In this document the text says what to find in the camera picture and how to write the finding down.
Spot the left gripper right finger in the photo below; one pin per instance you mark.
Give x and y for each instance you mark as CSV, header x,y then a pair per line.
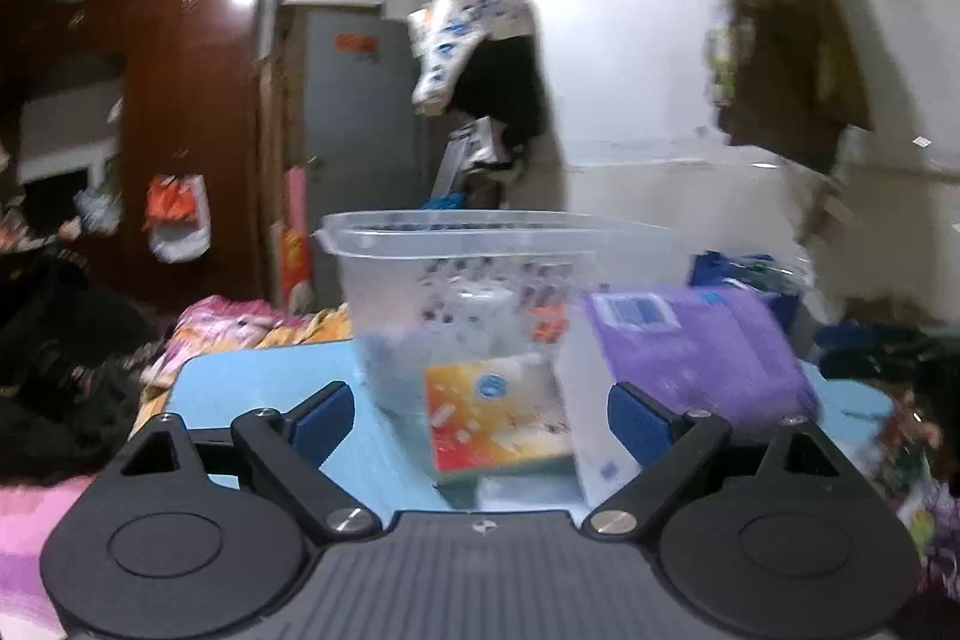
x,y
673,453

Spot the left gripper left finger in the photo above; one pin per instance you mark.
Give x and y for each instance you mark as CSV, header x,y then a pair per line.
x,y
283,453

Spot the purple tissue pack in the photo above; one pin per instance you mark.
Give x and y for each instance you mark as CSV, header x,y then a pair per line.
x,y
719,349

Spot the orange white medicine box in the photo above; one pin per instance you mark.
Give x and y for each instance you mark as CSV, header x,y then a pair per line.
x,y
494,416

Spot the clear plastic basket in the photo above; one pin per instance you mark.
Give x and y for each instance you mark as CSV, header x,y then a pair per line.
x,y
428,288

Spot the pink floral blanket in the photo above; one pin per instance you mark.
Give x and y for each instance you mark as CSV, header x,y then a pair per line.
x,y
217,325

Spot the blue shopping bag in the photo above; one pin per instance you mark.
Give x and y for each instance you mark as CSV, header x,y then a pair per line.
x,y
765,296

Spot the orange white plastic bag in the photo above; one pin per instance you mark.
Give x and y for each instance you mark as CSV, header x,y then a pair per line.
x,y
177,218

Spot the grey door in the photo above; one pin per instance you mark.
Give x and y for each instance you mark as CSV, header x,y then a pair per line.
x,y
364,148

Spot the brown hanging bag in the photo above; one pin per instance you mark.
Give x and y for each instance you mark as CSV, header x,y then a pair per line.
x,y
796,82

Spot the dark red wooden wardrobe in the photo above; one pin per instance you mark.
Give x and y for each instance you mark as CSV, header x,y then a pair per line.
x,y
190,98

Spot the white black hanging jacket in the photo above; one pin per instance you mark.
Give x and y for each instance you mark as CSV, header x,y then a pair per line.
x,y
479,58

